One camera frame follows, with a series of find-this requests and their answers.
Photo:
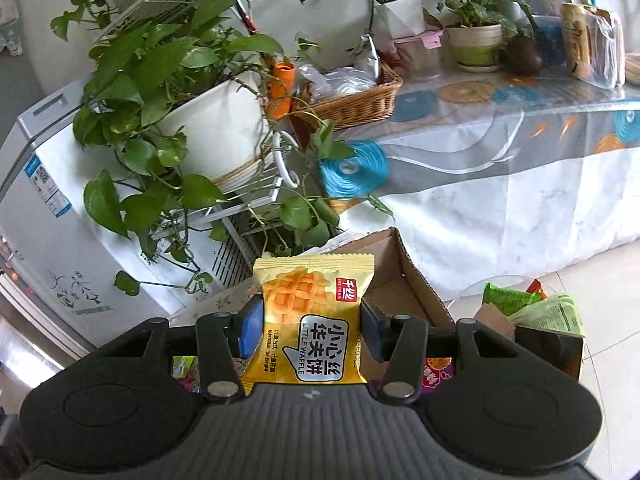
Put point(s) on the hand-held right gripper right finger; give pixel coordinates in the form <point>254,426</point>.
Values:
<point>372,330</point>

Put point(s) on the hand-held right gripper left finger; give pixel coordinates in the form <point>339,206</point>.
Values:
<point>251,330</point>

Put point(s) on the cardboard box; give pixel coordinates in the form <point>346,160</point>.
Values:
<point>400,280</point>

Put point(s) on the yellow waffle snack packet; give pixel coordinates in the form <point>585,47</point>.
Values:
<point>310,320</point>

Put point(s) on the green snack packet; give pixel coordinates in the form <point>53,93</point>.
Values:
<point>184,365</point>

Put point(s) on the purple snack packet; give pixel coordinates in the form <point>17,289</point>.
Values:
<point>437,375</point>

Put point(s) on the pink snack packet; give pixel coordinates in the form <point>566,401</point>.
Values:
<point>192,384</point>

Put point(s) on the round glass table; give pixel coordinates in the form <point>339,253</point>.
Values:
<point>465,300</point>

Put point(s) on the white metal plant stand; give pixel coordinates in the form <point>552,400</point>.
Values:
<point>250,200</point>

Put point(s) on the brown box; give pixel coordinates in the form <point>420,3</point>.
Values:
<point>547,352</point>

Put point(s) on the pale green bag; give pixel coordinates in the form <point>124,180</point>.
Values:
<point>550,315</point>

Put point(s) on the white chest freezer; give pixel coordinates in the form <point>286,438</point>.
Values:
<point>75,260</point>

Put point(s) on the patterned tablecloth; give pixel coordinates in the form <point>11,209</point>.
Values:
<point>500,185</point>

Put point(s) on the large white plant pot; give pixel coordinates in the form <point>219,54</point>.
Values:
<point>220,120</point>

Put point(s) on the grey refrigerator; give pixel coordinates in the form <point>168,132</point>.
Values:
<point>30,340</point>

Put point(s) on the wicker basket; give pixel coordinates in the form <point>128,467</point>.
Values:
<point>360,105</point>

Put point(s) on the orange bottle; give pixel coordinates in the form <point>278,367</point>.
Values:
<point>281,90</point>

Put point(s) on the clear plastic bags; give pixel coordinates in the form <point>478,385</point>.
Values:
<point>340,85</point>

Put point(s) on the clear container with pink lid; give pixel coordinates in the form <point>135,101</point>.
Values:
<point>417,55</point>

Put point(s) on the pothos plant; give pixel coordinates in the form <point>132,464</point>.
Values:
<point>150,60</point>

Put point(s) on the green and white plant pot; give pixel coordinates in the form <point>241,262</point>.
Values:
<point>475,45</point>

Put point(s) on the brown round pot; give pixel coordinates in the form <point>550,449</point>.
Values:
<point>522,55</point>

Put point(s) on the white geometric plant pot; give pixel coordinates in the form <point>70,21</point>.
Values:
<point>400,17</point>

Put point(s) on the blue container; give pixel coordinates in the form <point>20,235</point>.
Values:
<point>547,40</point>

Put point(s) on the small green plant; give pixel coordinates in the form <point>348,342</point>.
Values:
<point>475,0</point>

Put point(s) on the clear plastic bag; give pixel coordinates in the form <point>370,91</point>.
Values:
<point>605,45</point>

